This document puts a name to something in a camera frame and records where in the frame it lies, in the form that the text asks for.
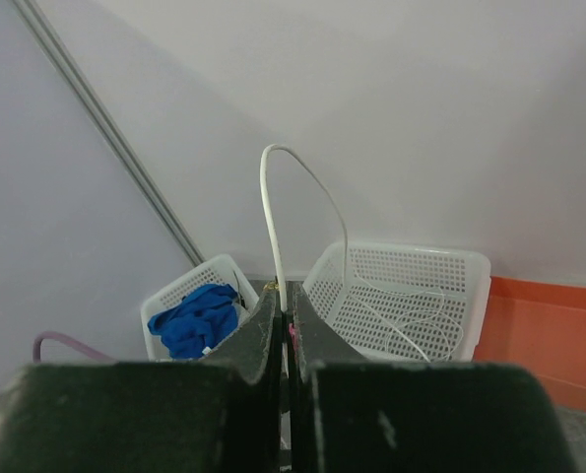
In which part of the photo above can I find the aluminium frame post left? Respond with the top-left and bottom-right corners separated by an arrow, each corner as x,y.
11,0 -> 205,265

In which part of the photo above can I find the orange plastic tray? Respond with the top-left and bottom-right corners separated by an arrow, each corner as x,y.
474,277 -> 586,412

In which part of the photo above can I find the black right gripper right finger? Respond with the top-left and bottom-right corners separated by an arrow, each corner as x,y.
290,286 -> 577,472

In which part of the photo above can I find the white perforated basket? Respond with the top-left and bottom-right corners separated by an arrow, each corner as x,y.
303,240 -> 491,363
140,254 -> 258,361

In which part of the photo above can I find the thin white wire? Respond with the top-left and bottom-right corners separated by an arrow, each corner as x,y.
259,143 -> 349,311

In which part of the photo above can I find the white perforated basket middle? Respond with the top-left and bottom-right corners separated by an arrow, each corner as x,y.
303,240 -> 491,363

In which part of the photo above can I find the blue cloth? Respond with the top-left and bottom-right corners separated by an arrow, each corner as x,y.
147,284 -> 238,360

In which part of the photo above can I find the white perforated basket left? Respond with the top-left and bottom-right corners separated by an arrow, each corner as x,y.
140,254 -> 258,361

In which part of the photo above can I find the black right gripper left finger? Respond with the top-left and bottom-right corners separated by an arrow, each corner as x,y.
0,288 -> 283,472

